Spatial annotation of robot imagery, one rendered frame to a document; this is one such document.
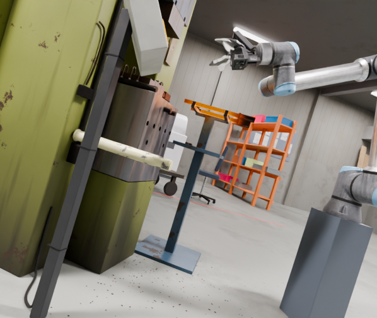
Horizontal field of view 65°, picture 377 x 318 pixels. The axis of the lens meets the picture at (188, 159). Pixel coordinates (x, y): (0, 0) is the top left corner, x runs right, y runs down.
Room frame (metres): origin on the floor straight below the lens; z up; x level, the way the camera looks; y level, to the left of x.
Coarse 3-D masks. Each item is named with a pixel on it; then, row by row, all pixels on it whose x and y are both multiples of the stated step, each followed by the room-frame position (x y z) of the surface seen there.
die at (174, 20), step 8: (160, 8) 1.47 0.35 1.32; (168, 8) 1.46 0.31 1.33; (176, 8) 1.50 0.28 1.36; (168, 16) 1.46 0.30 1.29; (176, 16) 1.52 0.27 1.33; (168, 24) 1.49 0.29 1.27; (176, 24) 1.55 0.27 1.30; (184, 24) 1.65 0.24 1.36; (168, 32) 1.60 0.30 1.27; (176, 32) 1.58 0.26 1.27
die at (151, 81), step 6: (120, 72) 1.50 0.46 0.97; (126, 78) 1.49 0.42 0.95; (132, 78) 1.48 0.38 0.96; (144, 78) 1.46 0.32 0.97; (150, 78) 1.46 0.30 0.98; (150, 84) 1.47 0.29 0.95; (156, 84) 1.54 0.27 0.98; (162, 84) 1.60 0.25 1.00; (162, 90) 1.62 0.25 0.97; (162, 96) 1.65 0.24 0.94
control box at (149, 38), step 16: (128, 0) 0.85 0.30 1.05; (144, 0) 0.83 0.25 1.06; (144, 16) 0.83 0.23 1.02; (160, 16) 0.84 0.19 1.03; (144, 32) 0.84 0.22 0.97; (160, 32) 0.84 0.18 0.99; (144, 48) 0.84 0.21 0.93; (160, 48) 0.85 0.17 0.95; (144, 64) 0.99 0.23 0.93; (160, 64) 1.04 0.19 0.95
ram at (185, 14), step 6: (162, 0) 1.47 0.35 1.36; (168, 0) 1.45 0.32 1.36; (174, 0) 1.45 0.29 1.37; (180, 0) 1.52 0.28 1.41; (186, 0) 1.58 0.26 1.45; (192, 0) 1.66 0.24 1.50; (180, 6) 1.54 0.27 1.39; (186, 6) 1.60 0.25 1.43; (192, 6) 1.68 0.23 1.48; (180, 12) 1.56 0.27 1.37; (186, 12) 1.63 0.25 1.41; (186, 18) 1.65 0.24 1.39; (186, 24) 1.67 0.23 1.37
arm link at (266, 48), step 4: (260, 44) 1.24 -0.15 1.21; (264, 44) 1.24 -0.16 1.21; (268, 44) 1.24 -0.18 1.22; (260, 48) 1.25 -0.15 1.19; (264, 48) 1.23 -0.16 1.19; (268, 48) 1.23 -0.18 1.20; (264, 52) 1.23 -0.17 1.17; (268, 52) 1.23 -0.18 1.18; (260, 56) 1.25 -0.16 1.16; (264, 56) 1.24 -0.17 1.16; (268, 56) 1.24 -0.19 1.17; (260, 60) 1.26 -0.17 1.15; (264, 60) 1.25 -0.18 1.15; (268, 60) 1.25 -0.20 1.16; (260, 64) 1.28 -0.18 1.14; (264, 64) 1.28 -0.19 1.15
